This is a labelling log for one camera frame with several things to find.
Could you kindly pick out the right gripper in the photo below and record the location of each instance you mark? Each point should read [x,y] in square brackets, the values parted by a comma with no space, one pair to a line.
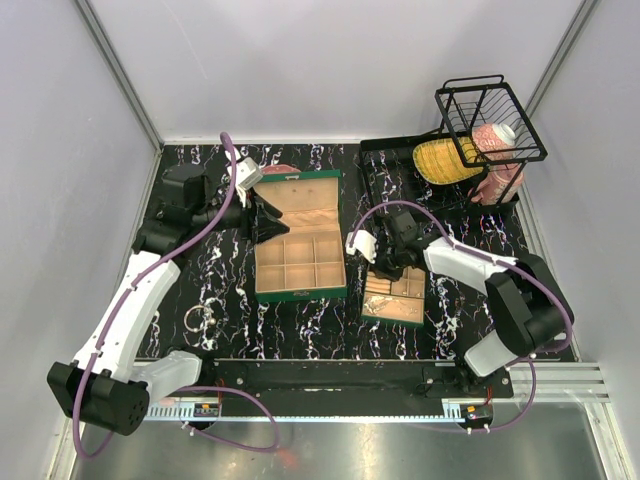
[381,271]

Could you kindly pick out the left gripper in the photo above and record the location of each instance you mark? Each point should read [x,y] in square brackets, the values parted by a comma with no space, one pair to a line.
[256,226]

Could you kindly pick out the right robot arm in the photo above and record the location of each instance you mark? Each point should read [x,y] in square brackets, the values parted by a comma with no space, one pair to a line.
[525,302]

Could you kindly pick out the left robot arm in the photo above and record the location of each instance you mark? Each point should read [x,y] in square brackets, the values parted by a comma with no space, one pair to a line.
[102,386]

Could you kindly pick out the green jewelry tray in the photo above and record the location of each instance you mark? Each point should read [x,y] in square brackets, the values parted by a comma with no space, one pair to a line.
[400,301]

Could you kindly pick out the green jewelry box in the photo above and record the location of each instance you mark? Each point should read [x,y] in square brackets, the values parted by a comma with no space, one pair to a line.
[307,263]

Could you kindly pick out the pink dotted dish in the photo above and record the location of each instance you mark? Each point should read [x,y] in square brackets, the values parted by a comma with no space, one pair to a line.
[279,169]

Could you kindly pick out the yellow woven plate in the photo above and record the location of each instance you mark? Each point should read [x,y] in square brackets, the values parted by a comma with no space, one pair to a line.
[438,162]

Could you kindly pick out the pink patterned cup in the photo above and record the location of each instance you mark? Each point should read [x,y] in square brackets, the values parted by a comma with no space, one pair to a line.
[499,186]

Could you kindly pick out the black dish rack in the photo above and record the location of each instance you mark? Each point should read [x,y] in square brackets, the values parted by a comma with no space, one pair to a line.
[471,164]

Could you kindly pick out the pink patterned bowl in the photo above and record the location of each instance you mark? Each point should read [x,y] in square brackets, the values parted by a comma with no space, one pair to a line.
[495,140]

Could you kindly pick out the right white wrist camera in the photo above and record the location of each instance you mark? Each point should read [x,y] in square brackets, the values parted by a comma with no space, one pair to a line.
[361,242]

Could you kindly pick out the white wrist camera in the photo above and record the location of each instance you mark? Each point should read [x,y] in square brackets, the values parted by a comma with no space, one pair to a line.
[247,175]
[361,242]

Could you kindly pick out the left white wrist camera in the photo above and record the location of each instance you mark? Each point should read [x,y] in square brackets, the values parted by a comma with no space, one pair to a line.
[247,175]

